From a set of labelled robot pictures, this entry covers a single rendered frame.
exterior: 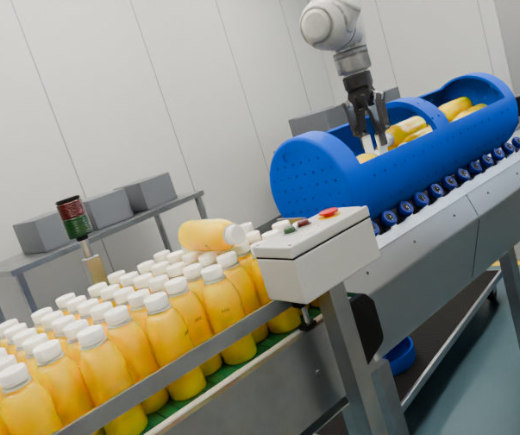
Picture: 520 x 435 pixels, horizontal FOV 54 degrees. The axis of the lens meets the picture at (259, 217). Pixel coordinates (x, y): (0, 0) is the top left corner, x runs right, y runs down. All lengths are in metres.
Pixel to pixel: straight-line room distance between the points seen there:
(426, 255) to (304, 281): 0.65
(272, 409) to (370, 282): 0.44
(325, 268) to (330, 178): 0.41
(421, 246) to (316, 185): 0.34
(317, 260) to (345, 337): 0.17
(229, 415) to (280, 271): 0.26
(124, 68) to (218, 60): 1.23
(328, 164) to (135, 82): 4.03
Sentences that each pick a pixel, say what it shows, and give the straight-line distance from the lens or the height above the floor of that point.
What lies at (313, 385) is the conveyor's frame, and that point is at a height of 0.80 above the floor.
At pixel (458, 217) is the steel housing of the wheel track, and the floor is 0.87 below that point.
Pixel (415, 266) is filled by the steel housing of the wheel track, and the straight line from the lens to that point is 1.39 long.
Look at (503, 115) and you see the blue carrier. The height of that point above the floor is 1.08.
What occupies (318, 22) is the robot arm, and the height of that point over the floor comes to 1.46.
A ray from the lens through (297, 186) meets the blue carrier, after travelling 1.32.
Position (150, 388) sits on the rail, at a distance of 0.86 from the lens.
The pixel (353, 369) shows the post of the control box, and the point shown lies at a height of 0.83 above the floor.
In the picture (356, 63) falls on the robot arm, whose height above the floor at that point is 1.36.
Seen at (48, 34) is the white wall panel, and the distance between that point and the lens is 4.85.
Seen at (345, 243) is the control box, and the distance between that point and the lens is 0.90.
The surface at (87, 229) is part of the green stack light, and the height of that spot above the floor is 1.17.
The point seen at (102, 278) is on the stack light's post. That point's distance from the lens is 1.39.
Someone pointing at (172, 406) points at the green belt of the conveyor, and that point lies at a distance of 0.92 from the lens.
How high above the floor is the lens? 1.30
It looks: 10 degrees down
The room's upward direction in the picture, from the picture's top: 18 degrees counter-clockwise
